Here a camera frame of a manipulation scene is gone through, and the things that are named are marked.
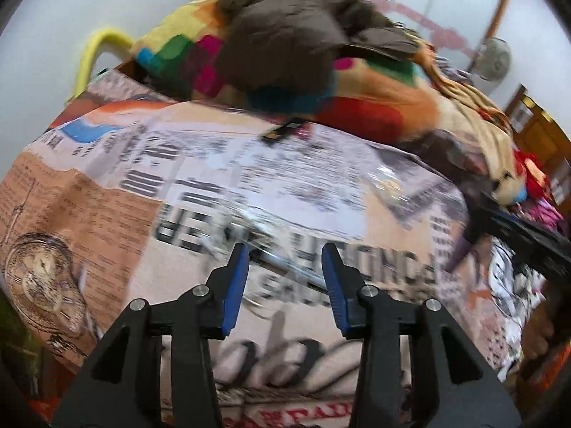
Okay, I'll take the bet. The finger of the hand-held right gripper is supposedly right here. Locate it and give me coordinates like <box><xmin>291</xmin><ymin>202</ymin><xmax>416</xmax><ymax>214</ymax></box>
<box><xmin>445</xmin><ymin>195</ymin><xmax>497</xmax><ymax>274</ymax></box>

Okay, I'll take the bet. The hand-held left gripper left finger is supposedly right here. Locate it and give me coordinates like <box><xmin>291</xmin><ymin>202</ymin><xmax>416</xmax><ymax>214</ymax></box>
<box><xmin>51</xmin><ymin>243</ymin><xmax>251</xmax><ymax>428</ymax></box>

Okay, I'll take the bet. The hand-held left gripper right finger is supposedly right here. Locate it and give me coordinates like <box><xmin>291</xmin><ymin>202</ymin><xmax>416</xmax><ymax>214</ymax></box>
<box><xmin>321</xmin><ymin>243</ymin><xmax>522</xmax><ymax>428</ymax></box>

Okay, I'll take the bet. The clear plastic wrapper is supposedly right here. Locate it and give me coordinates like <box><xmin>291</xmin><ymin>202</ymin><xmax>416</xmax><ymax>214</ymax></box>
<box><xmin>214</xmin><ymin>205</ymin><xmax>331</xmax><ymax>290</ymax></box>

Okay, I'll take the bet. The person's right hand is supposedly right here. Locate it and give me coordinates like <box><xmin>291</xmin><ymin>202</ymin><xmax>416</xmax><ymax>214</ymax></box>
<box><xmin>523</xmin><ymin>296</ymin><xmax>567</xmax><ymax>366</ymax></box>

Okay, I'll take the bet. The pink cloth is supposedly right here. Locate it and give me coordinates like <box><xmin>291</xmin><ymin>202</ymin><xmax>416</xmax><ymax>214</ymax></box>
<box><xmin>516</xmin><ymin>187</ymin><xmax>565</xmax><ymax>235</ymax></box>

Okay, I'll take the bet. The white patterned bedsheet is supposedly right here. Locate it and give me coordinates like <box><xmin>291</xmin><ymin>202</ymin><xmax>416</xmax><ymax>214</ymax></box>
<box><xmin>487</xmin><ymin>236</ymin><xmax>550</xmax><ymax>381</ymax></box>

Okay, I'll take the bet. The red plush toy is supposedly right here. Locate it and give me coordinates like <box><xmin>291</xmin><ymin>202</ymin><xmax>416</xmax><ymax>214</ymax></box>
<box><xmin>512</xmin><ymin>148</ymin><xmax>555</xmax><ymax>202</ymax></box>

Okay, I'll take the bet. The tan cartoon blanket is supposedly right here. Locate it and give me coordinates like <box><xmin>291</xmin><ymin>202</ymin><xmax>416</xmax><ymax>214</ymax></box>
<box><xmin>401</xmin><ymin>40</ymin><xmax>528</xmax><ymax>208</ymax></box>

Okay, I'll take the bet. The wooden headboard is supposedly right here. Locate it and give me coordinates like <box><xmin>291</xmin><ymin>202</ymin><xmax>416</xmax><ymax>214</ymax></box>
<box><xmin>503</xmin><ymin>82</ymin><xmax>571</xmax><ymax>162</ymax></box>

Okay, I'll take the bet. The newspaper print blanket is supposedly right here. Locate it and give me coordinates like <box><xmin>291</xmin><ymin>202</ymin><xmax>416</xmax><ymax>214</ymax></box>
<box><xmin>0</xmin><ymin>69</ymin><xmax>476</xmax><ymax>428</ymax></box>

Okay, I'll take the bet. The small black object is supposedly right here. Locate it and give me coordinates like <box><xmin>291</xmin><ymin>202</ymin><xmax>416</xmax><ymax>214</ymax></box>
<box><xmin>260</xmin><ymin>119</ymin><xmax>314</xmax><ymax>146</ymax></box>

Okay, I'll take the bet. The white standing fan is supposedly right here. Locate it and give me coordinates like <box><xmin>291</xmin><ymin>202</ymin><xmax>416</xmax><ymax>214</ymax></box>
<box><xmin>472</xmin><ymin>37</ymin><xmax>512</xmax><ymax>84</ymax></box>

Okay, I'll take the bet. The wooden wardrobe with heart stickers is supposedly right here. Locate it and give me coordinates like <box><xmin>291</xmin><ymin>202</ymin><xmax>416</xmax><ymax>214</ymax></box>
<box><xmin>259</xmin><ymin>0</ymin><xmax>515</xmax><ymax>73</ymax></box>

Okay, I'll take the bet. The colourful checked blanket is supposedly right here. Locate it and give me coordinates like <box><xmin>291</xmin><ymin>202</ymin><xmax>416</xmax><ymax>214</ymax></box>
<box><xmin>131</xmin><ymin>0</ymin><xmax>443</xmax><ymax>144</ymax></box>

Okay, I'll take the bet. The brown padded jacket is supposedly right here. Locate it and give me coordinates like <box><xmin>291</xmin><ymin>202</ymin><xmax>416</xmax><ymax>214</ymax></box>
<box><xmin>213</xmin><ymin>0</ymin><xmax>421</xmax><ymax>100</ymax></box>

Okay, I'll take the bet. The yellow foam hoop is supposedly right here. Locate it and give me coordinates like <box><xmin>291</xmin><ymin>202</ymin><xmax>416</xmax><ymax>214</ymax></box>
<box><xmin>67</xmin><ymin>27</ymin><xmax>135</xmax><ymax>104</ymax></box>

